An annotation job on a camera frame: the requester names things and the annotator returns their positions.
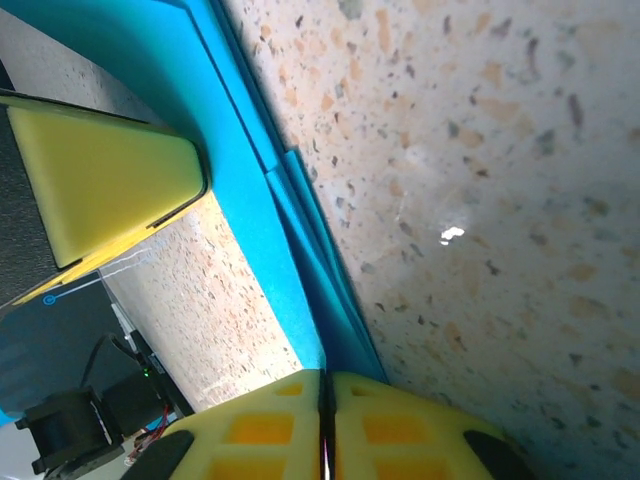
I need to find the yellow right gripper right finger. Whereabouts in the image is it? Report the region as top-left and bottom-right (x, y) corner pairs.
(324, 370), (539, 480)

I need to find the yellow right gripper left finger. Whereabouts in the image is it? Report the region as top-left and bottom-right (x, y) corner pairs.
(119, 369), (329, 480)

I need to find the blue paper sheet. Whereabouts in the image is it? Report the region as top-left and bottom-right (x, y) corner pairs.
(0, 0), (392, 387)

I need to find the blue circuit print panel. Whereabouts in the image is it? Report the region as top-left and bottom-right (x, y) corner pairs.
(0, 272), (156, 416)

